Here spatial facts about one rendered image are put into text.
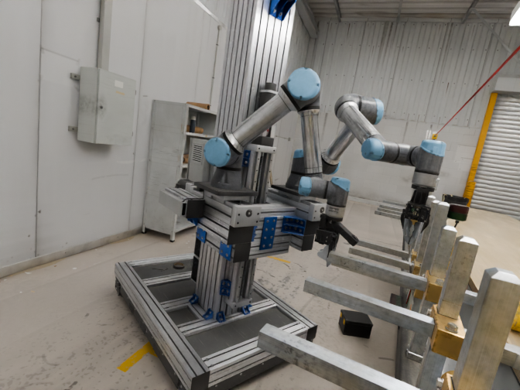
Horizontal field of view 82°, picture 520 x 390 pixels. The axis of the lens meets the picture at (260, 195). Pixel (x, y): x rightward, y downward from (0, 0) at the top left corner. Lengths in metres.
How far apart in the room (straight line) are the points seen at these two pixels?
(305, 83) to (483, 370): 0.95
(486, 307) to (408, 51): 9.26
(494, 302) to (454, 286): 0.26
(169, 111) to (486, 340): 3.32
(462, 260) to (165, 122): 3.18
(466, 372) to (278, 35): 1.59
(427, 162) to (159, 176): 2.94
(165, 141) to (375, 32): 7.44
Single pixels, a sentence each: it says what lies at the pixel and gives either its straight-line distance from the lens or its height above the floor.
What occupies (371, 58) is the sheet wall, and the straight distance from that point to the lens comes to 9.56.
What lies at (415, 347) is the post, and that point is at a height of 0.74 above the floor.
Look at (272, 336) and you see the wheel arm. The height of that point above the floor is 0.96.
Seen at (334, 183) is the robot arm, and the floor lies 1.16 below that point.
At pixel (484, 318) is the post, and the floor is 1.09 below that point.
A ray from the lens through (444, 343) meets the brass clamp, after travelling 0.73.
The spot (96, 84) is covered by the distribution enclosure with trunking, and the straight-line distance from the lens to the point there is 2.88.
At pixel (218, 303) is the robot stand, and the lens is 1.85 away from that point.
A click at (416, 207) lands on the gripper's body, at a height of 1.13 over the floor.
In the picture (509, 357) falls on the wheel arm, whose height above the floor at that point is 0.95.
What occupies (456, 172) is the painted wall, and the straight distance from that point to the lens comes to 9.38.
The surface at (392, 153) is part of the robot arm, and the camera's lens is 1.15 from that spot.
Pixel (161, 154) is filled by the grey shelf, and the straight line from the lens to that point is 3.56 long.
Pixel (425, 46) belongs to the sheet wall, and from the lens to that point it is 9.67.
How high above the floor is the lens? 1.27
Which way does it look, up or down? 10 degrees down
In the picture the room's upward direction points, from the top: 9 degrees clockwise
